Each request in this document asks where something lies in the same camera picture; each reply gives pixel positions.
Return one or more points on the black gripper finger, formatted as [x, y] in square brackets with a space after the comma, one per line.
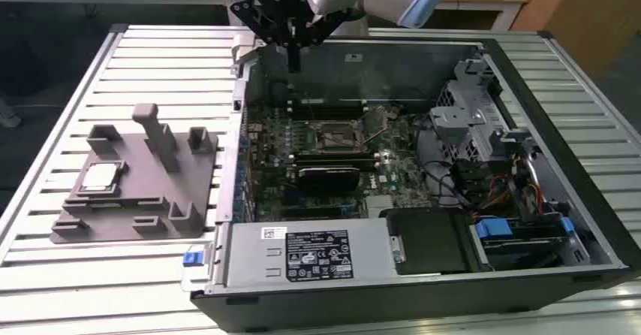
[251, 12]
[320, 29]

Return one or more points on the silver square CPU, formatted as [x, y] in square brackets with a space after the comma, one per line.
[101, 175]

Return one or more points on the CPU socket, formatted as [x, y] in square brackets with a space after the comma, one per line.
[333, 136]

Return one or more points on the round coin cell battery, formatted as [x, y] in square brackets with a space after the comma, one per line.
[393, 112]

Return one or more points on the metal drive cage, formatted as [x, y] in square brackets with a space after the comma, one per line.
[457, 119]

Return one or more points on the green motherboard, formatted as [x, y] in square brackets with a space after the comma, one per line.
[400, 154]

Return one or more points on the black graphics card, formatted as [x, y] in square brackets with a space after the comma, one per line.
[328, 181]

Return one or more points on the black expansion slot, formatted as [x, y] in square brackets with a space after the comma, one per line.
[308, 212]

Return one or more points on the silver chipset heat sink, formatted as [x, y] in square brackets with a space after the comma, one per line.
[380, 206]

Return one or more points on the grey plastic parts rack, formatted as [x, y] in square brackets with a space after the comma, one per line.
[149, 185]

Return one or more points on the wooden cabinet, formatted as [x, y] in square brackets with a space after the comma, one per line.
[590, 12]

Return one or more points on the white chair base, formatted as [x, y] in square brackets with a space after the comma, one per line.
[8, 119]

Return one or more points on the black plastic cover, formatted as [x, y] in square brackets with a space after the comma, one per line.
[430, 241]

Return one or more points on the grey power supply unit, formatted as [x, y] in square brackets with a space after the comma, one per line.
[251, 252]

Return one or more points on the blue disk carrier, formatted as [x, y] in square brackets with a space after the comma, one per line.
[493, 230]

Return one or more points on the blue plastic latch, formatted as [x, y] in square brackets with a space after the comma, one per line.
[195, 258]

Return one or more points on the black open PC case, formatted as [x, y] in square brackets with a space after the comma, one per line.
[351, 305]

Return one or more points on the silver case latch bracket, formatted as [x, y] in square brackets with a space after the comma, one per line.
[243, 44]

